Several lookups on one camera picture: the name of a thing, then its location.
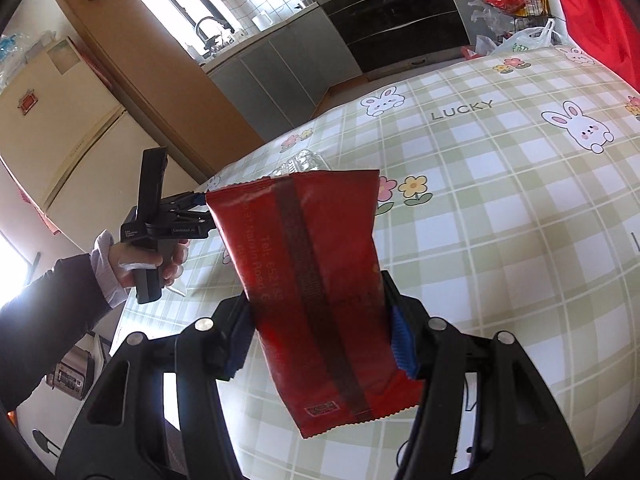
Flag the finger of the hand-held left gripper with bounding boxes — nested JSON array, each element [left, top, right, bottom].
[[174, 207, 214, 229], [160, 189, 207, 211]]

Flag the grey lower cabinets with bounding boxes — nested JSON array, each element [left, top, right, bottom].
[[207, 7, 364, 132]]

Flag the paper note on refrigerator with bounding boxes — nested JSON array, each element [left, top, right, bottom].
[[47, 37, 84, 74]]

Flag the cream refrigerator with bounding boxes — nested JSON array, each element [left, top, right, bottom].
[[0, 35, 212, 252]]

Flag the kitchen faucet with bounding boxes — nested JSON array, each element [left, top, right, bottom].
[[195, 16, 224, 49]]

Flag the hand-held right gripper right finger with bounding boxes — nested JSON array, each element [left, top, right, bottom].
[[380, 270, 587, 480]]

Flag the white green shopping bag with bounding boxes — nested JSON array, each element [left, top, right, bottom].
[[475, 19, 564, 57]]

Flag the silver toaster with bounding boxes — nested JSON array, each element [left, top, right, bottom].
[[47, 335, 109, 402]]

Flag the black stove oven unit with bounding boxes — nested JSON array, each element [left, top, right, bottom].
[[320, 0, 472, 77]]

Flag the person's left hand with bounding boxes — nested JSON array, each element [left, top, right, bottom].
[[108, 239, 191, 294]]

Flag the wooden door frame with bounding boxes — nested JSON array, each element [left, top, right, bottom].
[[44, 0, 267, 182]]

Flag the kitchen window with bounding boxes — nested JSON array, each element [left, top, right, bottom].
[[125, 0, 232, 57]]

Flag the dark red snack packet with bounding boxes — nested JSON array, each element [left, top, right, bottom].
[[205, 169, 427, 440]]

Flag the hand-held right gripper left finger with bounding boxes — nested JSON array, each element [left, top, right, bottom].
[[55, 292, 256, 480]]

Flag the checked bunny tablecloth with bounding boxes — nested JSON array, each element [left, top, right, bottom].
[[117, 45, 640, 480]]

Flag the red hanging cloth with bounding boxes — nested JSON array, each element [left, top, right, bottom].
[[15, 187, 59, 237]]

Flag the person's left forearm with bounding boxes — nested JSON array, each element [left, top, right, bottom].
[[0, 230, 129, 412]]

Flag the red apron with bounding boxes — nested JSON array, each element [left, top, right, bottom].
[[547, 0, 640, 94]]

